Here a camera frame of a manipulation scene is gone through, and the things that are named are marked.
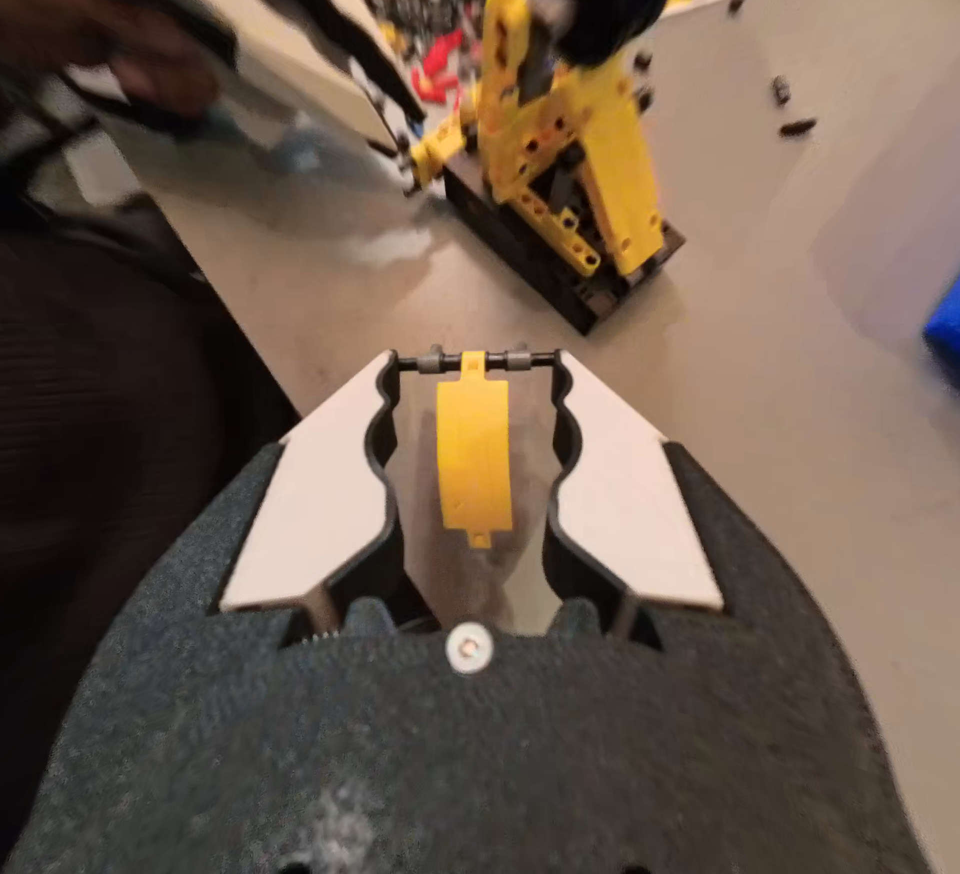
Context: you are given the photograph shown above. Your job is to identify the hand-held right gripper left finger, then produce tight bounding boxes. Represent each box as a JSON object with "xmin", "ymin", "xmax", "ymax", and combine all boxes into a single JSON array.
[{"xmin": 219, "ymin": 349, "xmax": 410, "ymax": 629}]

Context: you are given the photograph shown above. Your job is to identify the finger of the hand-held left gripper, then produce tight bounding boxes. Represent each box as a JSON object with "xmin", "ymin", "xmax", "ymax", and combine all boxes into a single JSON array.
[
  {"xmin": 202, "ymin": 73, "xmax": 340, "ymax": 175},
  {"xmin": 123, "ymin": 0, "xmax": 430, "ymax": 149}
]

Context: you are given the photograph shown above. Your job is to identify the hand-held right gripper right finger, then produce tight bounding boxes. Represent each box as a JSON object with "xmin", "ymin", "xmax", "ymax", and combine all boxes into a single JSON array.
[{"xmin": 543, "ymin": 351, "xmax": 726, "ymax": 640}]

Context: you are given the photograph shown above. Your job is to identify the yellow curved toy panel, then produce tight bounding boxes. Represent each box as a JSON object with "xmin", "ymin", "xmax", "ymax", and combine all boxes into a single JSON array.
[{"xmin": 436, "ymin": 351, "xmax": 517, "ymax": 550}]

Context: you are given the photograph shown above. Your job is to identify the black toy axle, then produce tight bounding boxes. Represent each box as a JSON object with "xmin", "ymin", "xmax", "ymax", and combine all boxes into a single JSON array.
[{"xmin": 396, "ymin": 351, "xmax": 564, "ymax": 370}]

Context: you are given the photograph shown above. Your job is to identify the yellow black toy crane model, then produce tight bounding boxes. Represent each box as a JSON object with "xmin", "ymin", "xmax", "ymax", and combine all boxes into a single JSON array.
[{"xmin": 401, "ymin": 0, "xmax": 687, "ymax": 335}]

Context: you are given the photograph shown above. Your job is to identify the person's left hand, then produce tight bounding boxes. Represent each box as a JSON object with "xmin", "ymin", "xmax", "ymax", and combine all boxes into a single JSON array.
[{"xmin": 0, "ymin": 0, "xmax": 224, "ymax": 119}]

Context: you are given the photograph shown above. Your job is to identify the blue storage bin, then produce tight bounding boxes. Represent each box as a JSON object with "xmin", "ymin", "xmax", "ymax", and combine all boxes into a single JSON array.
[{"xmin": 922, "ymin": 274, "xmax": 960, "ymax": 395}]

